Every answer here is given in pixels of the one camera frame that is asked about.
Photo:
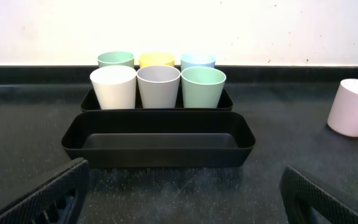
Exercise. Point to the yellow cup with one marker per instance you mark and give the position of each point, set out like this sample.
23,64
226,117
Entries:
156,59

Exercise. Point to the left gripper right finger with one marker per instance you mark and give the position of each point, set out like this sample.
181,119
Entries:
309,199

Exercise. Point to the grey cup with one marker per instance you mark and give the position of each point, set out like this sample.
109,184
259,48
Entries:
158,88

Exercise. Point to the black tray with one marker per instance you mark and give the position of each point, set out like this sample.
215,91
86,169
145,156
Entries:
87,102
157,155

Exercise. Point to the pink cup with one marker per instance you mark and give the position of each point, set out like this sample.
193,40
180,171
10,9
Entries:
351,109

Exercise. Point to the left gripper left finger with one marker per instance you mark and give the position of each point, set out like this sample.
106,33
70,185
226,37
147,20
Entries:
51,193

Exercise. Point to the white cup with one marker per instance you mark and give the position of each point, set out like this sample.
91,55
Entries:
113,90

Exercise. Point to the blue cup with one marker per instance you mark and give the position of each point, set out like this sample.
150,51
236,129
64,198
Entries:
197,60

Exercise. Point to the green cup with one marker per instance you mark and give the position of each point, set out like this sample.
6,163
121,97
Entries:
115,58
202,90

